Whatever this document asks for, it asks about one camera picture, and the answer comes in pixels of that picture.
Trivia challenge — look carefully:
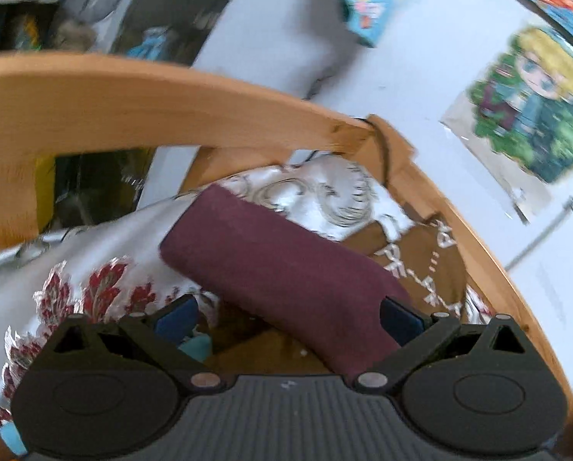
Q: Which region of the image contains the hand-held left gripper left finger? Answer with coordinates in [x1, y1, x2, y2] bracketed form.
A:
[51, 295, 221, 392]

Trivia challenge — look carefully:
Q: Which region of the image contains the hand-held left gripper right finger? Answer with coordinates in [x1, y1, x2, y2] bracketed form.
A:
[354, 295, 527, 393]

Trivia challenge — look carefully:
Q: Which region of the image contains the maroon small garment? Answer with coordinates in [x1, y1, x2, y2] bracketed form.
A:
[159, 185, 414, 378]

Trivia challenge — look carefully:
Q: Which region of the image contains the light blue cloth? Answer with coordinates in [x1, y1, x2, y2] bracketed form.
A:
[178, 333, 214, 362]

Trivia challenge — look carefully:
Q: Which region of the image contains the brown printed blanket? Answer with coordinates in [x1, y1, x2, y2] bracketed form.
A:
[205, 214, 467, 378]

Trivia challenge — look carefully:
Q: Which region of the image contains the white floral blanket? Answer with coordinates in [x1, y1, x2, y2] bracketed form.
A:
[0, 156, 498, 443]

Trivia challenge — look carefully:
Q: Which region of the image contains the pile of dark clutter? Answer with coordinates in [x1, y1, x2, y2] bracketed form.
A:
[0, 0, 249, 65]

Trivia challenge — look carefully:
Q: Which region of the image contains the black cable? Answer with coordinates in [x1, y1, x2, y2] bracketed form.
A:
[306, 115, 397, 188]

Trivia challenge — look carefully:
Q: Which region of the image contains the wooden basket with handle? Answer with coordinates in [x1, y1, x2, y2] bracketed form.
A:
[0, 50, 573, 461]

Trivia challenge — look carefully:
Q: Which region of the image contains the cartoon figure wall poster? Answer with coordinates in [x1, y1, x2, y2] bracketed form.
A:
[440, 24, 573, 224]

